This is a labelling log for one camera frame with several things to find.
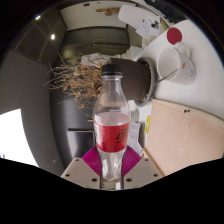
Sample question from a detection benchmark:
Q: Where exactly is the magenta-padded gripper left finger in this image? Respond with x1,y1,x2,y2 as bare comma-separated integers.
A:
60,145,104,190

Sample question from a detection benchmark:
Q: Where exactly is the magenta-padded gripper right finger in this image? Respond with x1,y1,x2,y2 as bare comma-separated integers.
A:
120,145,163,190

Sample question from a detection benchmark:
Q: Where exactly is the clear red-labelled plastic bottle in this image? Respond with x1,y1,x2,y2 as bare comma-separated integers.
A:
92,63,132,183

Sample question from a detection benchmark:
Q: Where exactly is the printed paper sheet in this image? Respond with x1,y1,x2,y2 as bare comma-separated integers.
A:
126,122,144,156

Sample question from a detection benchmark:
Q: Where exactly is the yellow sticky note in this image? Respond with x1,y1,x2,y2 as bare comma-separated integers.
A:
144,115,152,134

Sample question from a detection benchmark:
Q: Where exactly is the light wooden drawing board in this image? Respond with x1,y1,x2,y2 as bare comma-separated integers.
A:
142,98,224,178

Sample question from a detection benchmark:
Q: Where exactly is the small clear cup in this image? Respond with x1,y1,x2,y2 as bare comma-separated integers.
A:
130,109,140,124

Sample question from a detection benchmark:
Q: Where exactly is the long white ceiling light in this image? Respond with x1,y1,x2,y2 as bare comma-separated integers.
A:
0,108,39,168

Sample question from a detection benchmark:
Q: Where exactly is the grey plant saucer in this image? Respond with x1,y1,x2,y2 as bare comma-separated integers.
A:
134,56,157,108

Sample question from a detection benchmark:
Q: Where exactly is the dried plant in grey pot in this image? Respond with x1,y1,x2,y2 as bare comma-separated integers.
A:
44,51,154,109

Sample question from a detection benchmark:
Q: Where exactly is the thin stick in mug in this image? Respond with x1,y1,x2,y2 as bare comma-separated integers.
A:
153,68,180,86

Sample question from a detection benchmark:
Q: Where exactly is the white ceramic mug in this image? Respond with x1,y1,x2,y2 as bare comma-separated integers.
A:
156,41,197,86

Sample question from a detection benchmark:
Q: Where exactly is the white statue plinth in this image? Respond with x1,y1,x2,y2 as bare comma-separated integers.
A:
121,45,144,61

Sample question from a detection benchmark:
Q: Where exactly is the dark double door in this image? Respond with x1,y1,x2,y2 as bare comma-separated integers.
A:
59,26,131,63

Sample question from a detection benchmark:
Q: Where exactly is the flat round red coaster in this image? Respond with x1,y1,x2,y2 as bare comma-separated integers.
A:
165,26,184,46

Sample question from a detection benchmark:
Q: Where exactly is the stack of white papers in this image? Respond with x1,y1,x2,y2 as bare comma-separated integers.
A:
135,18,161,39

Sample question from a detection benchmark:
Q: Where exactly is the white plastic chair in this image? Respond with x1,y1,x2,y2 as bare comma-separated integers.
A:
118,3,164,31

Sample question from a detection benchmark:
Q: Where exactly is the wooden mannequin figure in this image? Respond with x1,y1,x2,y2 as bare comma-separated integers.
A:
95,7,121,17

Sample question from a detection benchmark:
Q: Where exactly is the black wall screen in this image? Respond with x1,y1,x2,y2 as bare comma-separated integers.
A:
66,128,98,160

